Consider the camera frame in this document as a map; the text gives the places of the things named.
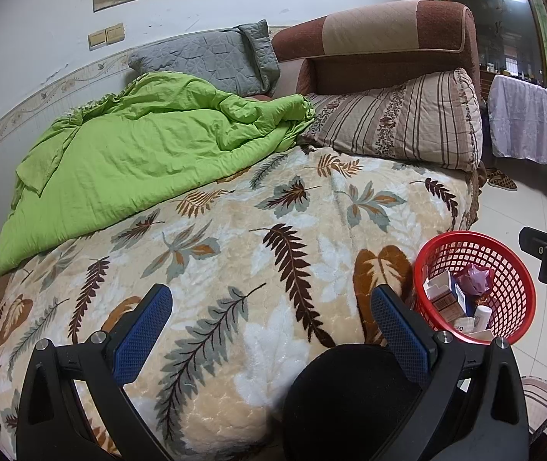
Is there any white lace tablecloth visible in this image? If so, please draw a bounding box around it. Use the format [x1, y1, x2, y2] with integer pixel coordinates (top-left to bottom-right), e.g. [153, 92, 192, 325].
[487, 74, 547, 178]

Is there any green quilt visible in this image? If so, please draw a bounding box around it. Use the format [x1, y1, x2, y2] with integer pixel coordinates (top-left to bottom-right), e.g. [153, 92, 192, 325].
[0, 72, 316, 278]

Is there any brown striped pillow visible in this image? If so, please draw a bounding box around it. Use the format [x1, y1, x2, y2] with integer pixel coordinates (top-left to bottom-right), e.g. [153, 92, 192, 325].
[297, 68, 484, 174]

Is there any red plastic basket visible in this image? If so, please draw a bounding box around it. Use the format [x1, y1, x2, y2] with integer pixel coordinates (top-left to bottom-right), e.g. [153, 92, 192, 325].
[412, 232, 537, 345]

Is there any pinkish clear plastic bag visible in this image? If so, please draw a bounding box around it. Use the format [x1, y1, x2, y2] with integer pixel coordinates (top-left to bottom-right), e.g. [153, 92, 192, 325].
[453, 264, 495, 296]

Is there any white blue medicine box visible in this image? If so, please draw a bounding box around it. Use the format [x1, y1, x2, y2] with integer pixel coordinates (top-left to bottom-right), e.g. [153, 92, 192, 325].
[449, 274, 476, 320]

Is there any leaf-printed beige blanket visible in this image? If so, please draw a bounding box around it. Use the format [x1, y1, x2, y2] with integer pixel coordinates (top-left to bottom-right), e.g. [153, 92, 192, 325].
[0, 146, 488, 461]

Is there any white open carton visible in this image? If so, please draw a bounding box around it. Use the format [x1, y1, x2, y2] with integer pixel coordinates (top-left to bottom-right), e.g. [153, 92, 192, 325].
[424, 271, 454, 298]

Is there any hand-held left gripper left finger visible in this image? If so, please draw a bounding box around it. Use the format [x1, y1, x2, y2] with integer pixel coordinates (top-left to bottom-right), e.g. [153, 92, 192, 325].
[16, 283, 174, 461]

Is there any glass door with green frame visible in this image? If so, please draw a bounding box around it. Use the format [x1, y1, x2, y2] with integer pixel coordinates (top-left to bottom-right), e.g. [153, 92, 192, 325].
[420, 0, 547, 101]

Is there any white plastic bottle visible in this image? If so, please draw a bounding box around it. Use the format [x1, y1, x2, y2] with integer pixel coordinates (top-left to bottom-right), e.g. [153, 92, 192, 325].
[472, 305, 494, 332]

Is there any grey quilted pillow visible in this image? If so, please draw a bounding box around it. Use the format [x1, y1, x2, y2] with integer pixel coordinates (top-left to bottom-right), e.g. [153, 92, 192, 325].
[128, 20, 282, 98]

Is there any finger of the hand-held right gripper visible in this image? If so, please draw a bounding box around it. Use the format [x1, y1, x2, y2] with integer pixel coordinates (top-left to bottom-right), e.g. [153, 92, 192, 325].
[518, 227, 547, 256]

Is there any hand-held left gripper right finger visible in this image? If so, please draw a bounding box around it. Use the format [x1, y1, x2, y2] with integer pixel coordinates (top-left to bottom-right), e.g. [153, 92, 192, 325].
[371, 284, 530, 461]

